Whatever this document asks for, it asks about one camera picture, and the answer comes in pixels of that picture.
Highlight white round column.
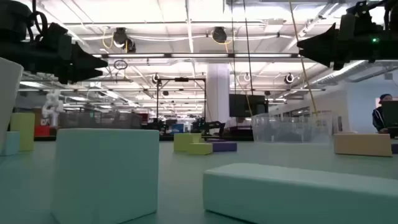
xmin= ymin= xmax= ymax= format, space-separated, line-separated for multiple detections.
xmin=206 ymin=63 xmax=231 ymax=125

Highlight black table frame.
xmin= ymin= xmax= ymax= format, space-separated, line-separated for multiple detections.
xmin=33 ymin=135 xmax=254 ymax=142

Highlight blue box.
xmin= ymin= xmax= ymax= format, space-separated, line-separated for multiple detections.
xmin=170 ymin=123 xmax=185 ymax=135

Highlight yellow hanging cable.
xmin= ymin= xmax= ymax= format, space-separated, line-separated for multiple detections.
xmin=288 ymin=0 xmax=318 ymax=116

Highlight black computer monitor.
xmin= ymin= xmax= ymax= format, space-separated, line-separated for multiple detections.
xmin=381 ymin=100 xmax=398 ymax=139

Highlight silver ventilation duct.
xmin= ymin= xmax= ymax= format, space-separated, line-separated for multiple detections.
xmin=306 ymin=60 xmax=374 ymax=87

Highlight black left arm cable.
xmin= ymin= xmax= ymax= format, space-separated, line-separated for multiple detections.
xmin=27 ymin=11 xmax=49 ymax=43

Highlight black hanging cable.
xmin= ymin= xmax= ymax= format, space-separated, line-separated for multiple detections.
xmin=230 ymin=0 xmax=238 ymax=94
xmin=242 ymin=0 xmax=254 ymax=96

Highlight orange block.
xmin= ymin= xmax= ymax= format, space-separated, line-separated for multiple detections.
xmin=333 ymin=133 xmax=393 ymax=157

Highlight red box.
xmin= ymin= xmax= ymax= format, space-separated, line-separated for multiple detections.
xmin=33 ymin=124 xmax=51 ymax=137

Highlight person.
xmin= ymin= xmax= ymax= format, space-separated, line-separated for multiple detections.
xmin=372 ymin=93 xmax=393 ymax=134

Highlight black metal frame rig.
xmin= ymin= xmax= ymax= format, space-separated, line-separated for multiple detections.
xmin=156 ymin=77 xmax=207 ymax=125

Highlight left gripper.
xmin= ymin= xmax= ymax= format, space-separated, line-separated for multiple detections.
xmin=0 ymin=22 xmax=108 ymax=85

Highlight black wall screen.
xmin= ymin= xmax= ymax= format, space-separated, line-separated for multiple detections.
xmin=228 ymin=93 xmax=269 ymax=118

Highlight translucent white bin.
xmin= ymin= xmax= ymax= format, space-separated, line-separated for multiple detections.
xmin=0 ymin=57 xmax=24 ymax=150

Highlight mint green long block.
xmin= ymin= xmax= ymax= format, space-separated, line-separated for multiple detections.
xmin=203 ymin=162 xmax=398 ymax=224

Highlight yellow-green cylinder block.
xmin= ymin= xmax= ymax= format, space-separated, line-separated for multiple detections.
xmin=10 ymin=112 xmax=35 ymax=152

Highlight mint green cube block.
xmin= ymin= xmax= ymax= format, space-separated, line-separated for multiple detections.
xmin=51 ymin=128 xmax=160 ymax=224

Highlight clear plastic bin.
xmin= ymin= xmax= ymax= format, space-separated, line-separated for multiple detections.
xmin=251 ymin=112 xmax=333 ymax=144

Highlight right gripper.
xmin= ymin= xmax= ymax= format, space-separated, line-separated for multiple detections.
xmin=297 ymin=14 xmax=398 ymax=71

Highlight large ceiling cable reel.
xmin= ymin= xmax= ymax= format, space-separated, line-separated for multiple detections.
xmin=111 ymin=27 xmax=137 ymax=54
xmin=211 ymin=26 xmax=228 ymax=44

